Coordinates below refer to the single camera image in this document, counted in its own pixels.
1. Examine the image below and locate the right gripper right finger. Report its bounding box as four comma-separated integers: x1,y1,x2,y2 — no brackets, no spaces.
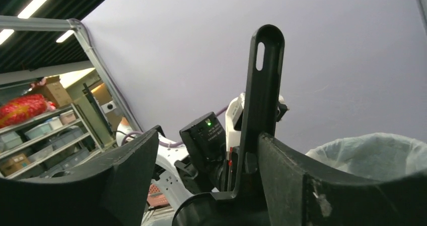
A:
258,134,426,225

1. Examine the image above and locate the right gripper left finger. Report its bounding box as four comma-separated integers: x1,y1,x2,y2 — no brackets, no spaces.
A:
1,130,159,225

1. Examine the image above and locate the black litter scoop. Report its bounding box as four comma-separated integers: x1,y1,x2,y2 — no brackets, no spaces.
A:
172,25,285,225

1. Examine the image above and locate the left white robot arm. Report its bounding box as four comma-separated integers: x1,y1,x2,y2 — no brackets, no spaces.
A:
147,93,245,209

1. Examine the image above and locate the cardboard box on shelf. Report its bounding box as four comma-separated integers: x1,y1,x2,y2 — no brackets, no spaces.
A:
29,76,73,108

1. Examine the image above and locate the metal storage shelf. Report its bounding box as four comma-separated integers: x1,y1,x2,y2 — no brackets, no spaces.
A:
1,104,104,179

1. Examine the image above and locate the translucent white bin liner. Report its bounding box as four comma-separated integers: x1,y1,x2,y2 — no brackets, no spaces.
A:
306,132,426,181

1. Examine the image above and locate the red bag on shelf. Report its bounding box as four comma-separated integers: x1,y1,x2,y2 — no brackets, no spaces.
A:
1,94,48,128

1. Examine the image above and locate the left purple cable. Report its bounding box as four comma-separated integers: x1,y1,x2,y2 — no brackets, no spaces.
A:
120,105,229,148

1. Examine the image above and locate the aluminium frame rail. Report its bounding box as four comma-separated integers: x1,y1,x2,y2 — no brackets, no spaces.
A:
1,16,144,131

